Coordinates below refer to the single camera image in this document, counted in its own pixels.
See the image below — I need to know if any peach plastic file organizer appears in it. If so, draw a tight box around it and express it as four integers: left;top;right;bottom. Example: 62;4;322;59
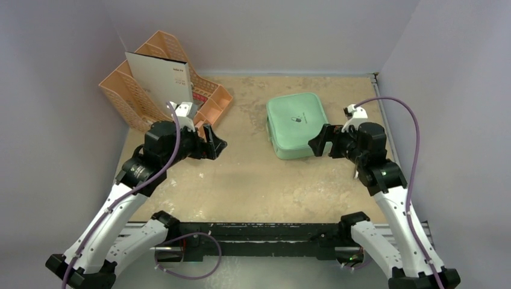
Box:
99;31;233;136

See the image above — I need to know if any mint green case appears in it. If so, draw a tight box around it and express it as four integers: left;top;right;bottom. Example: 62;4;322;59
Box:
266;92;328;160

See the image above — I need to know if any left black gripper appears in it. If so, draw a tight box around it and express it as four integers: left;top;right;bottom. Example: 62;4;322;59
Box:
162;120;225;169

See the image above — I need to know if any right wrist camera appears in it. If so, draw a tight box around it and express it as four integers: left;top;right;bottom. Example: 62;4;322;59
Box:
342;104;368;132

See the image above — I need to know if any white booklet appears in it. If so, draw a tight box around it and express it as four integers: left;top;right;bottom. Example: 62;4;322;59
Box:
125;52;193;116

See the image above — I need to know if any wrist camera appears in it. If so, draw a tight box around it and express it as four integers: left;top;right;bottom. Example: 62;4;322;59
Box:
342;104;368;132
166;101;198;132

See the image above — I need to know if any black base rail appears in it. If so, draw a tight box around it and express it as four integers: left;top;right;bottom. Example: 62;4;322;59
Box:
161;222;366;264

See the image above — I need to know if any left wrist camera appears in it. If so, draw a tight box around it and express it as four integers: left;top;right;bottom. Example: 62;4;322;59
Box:
166;101;198;132

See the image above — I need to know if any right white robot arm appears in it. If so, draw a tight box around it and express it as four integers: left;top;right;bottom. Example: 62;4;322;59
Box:
308;122;461;288

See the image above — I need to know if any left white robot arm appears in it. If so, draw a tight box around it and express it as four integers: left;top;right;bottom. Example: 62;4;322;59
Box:
45;121;227;288

